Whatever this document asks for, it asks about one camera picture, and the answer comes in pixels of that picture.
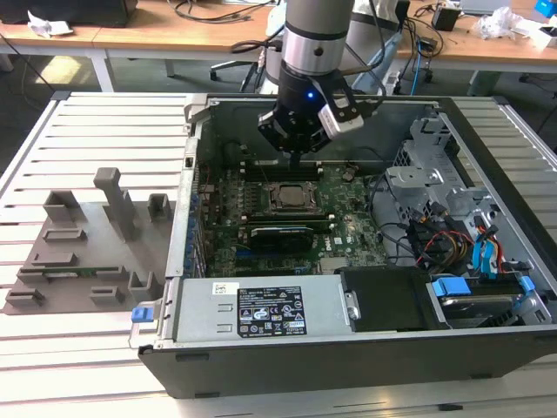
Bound crumpled clear plastic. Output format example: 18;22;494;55
472;6;530;41

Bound wooden desk with cables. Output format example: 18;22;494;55
393;0;557;95

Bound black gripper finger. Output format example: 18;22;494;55
294;130;330;171
257;111;296;171

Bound large blue disk clip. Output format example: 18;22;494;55
430;278;472;300

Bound black open PC case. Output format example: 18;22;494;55
138;93;557;400

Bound black graphics card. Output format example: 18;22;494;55
247;224;315;254

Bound silver drive cage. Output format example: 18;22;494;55
385;117;501;219

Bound long black wire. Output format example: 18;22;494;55
368;173;414;266

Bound silver chipset heatsink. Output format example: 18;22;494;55
320;257;349;274

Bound large black box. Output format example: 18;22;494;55
0;0;138;28

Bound crumpled white paper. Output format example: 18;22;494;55
27;10;75;38

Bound green motherboard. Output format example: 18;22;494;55
195;165;388;278

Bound black camera cable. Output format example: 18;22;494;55
232;37;285;56

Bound red yellow black wires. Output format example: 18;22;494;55
408;212;475;271

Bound silver hard disk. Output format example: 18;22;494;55
439;294;523;328

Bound metal socket cover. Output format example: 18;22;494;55
265;180;322;215

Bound hanging blue cable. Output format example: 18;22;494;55
413;38;426;95

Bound green RAM stick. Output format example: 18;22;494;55
20;266;121;279

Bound black desk cable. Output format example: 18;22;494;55
173;0;279;24

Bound office chair base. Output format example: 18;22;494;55
210;59;262;93

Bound blue data wires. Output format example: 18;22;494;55
471;234;500;280

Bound long wooden desk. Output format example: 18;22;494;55
0;0;284;93

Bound white and blue carton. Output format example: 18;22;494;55
528;0;557;50

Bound silver power supply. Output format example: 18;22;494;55
173;276;350;343

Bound grey parts rack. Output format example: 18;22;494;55
2;166;176;315

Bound small black box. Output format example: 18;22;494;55
430;3;462;31

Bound black plastic shroud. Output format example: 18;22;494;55
339;266;449;334

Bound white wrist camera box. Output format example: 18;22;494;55
317;78;365;141

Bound blue case latch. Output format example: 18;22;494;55
130;307;156;326

